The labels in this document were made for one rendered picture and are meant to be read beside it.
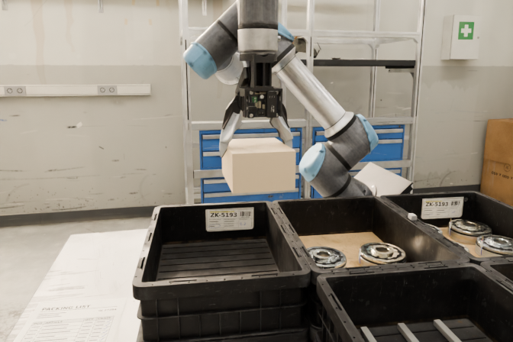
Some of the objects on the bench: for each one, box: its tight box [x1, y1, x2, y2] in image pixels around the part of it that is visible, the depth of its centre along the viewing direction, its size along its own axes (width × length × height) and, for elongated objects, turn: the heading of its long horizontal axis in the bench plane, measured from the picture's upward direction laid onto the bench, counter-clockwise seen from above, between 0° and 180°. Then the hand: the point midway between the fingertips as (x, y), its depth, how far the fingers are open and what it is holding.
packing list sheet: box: [13, 298, 127, 342], centre depth 85 cm, size 33×23×1 cm
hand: (255, 155), depth 82 cm, fingers closed on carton, 14 cm apart
